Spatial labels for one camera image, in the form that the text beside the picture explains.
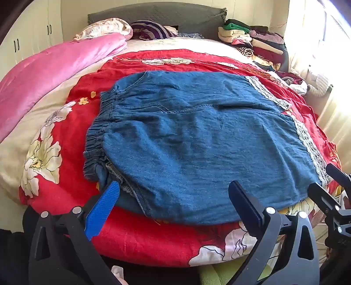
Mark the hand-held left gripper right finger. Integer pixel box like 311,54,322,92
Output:
228,180,320,285

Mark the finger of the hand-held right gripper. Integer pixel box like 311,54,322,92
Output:
307,183,346,220
326,164,351,190

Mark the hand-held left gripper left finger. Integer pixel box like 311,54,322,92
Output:
28,180,121,285

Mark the blue denim pants lace trim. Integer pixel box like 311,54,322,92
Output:
83,70,332,226

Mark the red floral blanket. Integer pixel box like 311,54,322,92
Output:
19,49,342,267

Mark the green cloth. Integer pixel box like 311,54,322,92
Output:
197,263,275,285

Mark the white padded jacket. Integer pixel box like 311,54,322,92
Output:
306,66,333,98

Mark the red and white garment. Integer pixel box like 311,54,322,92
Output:
276,70,308,95

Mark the cream curtain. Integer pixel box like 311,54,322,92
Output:
284,0,351,143

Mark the pink quilt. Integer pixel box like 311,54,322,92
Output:
0,33,128,143

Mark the pile of folded clothes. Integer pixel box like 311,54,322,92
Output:
218,19,288,72

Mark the pink floral pillow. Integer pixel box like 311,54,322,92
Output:
73,18,133,41

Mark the purple striped cloth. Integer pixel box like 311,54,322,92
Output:
130,20,177,41

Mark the white wardrobe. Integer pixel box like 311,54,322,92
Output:
0,0,62,68

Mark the grey padded headboard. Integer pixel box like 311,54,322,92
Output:
87,2,228,42

